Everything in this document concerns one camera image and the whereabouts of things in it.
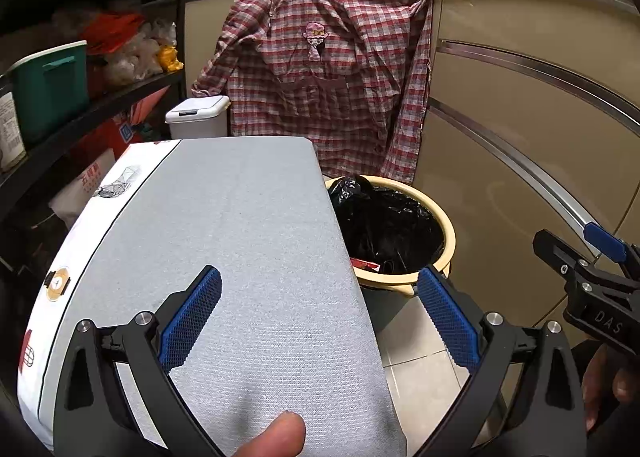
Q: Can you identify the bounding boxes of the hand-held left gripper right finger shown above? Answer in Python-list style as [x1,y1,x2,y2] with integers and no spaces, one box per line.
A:
[416,264,587,457]

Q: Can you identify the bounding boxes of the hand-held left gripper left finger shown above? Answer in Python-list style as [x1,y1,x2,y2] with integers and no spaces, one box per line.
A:
[54,264,223,457]

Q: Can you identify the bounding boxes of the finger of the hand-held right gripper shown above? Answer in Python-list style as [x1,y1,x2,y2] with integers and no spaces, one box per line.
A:
[582,222,640,279]
[532,229,587,284]

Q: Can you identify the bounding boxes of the yellow-rimmed trash bin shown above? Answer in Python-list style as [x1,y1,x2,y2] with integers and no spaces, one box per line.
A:
[325,176,457,333]

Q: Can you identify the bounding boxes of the black bin liner bag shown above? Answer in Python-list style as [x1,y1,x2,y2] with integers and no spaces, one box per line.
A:
[327,176,446,275]

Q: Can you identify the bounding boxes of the person's right hand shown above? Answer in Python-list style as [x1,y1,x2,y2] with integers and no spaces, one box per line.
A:
[580,344,640,433]

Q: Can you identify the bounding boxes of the person's left hand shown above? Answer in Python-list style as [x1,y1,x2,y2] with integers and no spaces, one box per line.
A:
[237,411,307,457]

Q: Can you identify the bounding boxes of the grey table mat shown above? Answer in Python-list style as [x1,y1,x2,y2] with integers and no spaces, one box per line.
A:
[40,137,408,457]

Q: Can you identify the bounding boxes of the white printed tablecloth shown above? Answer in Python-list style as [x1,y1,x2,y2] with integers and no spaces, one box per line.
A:
[17,139,183,453]

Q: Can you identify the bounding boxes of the beige kitchen cabinet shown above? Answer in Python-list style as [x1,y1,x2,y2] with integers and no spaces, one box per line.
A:
[415,0,640,328]

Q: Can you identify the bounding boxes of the white rice sack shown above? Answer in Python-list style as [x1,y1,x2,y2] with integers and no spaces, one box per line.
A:
[50,149,118,228]

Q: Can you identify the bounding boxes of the red printed carton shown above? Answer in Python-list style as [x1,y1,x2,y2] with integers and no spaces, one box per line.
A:
[70,87,171,172]

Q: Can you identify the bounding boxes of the white lidded bin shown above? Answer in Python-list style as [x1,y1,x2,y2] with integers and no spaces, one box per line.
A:
[165,96,232,140]

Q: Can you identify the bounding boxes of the black shelf rack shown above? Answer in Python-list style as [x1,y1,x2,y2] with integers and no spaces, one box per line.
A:
[0,0,193,263]

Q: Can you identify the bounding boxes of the yellow figurine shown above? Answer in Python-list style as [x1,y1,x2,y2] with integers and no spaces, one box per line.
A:
[157,46,184,72]

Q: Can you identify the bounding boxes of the labelled jar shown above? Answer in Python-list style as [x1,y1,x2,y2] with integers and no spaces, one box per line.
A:
[0,87,27,172]

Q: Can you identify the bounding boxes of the clear bags of food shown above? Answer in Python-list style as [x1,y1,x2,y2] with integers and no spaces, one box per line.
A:
[102,19,178,88]

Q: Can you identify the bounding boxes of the green storage box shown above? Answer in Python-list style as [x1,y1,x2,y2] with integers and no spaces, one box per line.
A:
[10,41,90,145]

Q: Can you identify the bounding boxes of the red plaid shirt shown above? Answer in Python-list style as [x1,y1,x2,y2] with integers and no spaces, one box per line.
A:
[191,0,435,185]

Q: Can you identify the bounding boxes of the orange bag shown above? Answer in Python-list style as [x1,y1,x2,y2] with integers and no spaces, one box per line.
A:
[82,12,146,55]

